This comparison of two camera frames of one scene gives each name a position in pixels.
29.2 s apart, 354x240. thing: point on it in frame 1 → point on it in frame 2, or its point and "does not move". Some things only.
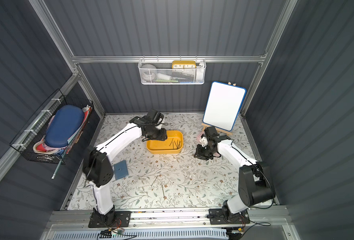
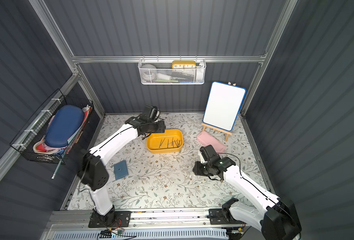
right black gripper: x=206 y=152 → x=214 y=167
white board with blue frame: x=224 y=104 does not move
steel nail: x=163 y=192 → x=161 y=143
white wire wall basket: x=172 y=71 does not move
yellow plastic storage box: x=173 y=144 does not move
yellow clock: x=184 y=64 does not move
